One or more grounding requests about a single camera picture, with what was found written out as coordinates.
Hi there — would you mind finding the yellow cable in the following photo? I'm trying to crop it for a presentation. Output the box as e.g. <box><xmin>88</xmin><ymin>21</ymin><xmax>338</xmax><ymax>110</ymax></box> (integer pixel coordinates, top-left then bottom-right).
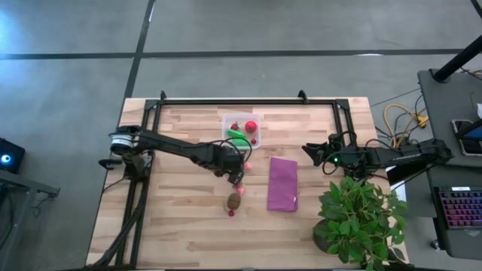
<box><xmin>383</xmin><ymin>103</ymin><xmax>430</xmax><ymax>150</ymax></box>

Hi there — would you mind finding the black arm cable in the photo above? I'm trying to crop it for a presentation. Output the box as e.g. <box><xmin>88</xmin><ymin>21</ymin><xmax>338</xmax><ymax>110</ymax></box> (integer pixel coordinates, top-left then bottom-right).
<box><xmin>205</xmin><ymin>136</ymin><xmax>254</xmax><ymax>163</ymax></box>
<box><xmin>322</xmin><ymin>130</ymin><xmax>358</xmax><ymax>176</ymax></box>

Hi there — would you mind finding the black metal table frame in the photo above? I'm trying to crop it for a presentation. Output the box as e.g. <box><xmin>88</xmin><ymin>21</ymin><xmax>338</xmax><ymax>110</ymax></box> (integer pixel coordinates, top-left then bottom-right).
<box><xmin>86</xmin><ymin>96</ymin><xmax>357</xmax><ymax>269</ymax></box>

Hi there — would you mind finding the black pole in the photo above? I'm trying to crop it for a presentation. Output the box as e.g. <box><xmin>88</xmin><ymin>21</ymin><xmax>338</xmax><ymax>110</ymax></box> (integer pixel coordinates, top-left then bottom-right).
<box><xmin>432</xmin><ymin>35</ymin><xmax>482</xmax><ymax>84</ymax></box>

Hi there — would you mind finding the black box with blue light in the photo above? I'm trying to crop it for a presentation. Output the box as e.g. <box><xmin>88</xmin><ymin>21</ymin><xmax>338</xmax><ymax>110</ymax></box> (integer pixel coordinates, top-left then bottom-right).
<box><xmin>0</xmin><ymin>137</ymin><xmax>27</xmax><ymax>175</ymax></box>

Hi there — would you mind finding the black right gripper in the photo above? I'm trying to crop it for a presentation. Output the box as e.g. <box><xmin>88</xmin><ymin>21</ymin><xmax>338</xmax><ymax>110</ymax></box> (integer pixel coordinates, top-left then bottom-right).
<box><xmin>301</xmin><ymin>142</ymin><xmax>358</xmax><ymax>169</ymax></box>

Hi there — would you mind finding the grey side desk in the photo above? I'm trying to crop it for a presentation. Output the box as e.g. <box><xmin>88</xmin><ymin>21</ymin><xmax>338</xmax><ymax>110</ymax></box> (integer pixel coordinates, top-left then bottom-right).
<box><xmin>416</xmin><ymin>68</ymin><xmax>482</xmax><ymax>260</ymax></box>

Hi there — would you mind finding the purple folded cloth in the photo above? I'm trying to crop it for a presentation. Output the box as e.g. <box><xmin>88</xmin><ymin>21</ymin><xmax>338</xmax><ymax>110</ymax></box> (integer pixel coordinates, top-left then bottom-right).
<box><xmin>267</xmin><ymin>157</ymin><xmax>299</xmax><ymax>213</ymax></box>

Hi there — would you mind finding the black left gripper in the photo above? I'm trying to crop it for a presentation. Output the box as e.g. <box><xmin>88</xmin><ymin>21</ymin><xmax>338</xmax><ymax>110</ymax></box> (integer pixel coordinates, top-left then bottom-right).
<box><xmin>209</xmin><ymin>144</ymin><xmax>246</xmax><ymax>187</ymax></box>

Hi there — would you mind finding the brown toy kiwi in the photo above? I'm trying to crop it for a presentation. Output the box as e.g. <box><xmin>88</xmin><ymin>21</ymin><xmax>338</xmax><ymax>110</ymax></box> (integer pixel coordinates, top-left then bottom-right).
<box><xmin>227</xmin><ymin>193</ymin><xmax>243</xmax><ymax>212</ymax></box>

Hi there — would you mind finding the phone with dark screen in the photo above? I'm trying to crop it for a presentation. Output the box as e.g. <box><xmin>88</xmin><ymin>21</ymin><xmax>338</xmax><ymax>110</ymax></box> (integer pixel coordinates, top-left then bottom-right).
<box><xmin>451</xmin><ymin>119</ymin><xmax>482</xmax><ymax>157</ymax></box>

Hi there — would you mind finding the clear plastic tupperware container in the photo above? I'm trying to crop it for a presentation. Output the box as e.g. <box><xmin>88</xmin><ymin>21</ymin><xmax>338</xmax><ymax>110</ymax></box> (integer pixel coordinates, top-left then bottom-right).
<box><xmin>221</xmin><ymin>113</ymin><xmax>263</xmax><ymax>151</ymax></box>

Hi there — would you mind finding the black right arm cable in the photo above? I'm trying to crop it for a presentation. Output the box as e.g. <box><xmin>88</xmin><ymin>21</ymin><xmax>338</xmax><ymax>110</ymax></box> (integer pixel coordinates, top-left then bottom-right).
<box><xmin>322</xmin><ymin>130</ymin><xmax>358</xmax><ymax>176</ymax></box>

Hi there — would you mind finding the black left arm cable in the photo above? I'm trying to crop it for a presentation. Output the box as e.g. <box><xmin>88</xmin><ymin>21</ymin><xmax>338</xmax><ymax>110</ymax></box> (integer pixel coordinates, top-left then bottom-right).
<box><xmin>205</xmin><ymin>136</ymin><xmax>254</xmax><ymax>163</ymax></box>

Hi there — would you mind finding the white paper sheet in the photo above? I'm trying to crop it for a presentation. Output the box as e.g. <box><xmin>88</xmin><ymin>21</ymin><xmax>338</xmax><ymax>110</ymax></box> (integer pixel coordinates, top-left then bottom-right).
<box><xmin>390</xmin><ymin>179</ymin><xmax>408</xmax><ymax>205</ymax></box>

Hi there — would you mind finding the grey metal side table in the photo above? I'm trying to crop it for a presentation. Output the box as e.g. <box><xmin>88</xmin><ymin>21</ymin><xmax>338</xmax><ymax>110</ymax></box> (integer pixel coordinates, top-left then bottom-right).
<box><xmin>0</xmin><ymin>169</ymin><xmax>61</xmax><ymax>271</ymax></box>

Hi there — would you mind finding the backlit black keyboard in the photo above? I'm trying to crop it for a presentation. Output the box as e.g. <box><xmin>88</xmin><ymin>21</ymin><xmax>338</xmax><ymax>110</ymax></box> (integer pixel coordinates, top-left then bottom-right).
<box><xmin>438</xmin><ymin>186</ymin><xmax>482</xmax><ymax>230</ymax></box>

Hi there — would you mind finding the green potted plant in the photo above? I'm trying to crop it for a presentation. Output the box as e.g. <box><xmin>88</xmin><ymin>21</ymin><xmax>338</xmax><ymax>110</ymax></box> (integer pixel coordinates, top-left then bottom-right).
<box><xmin>312</xmin><ymin>175</ymin><xmax>410</xmax><ymax>271</ymax></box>

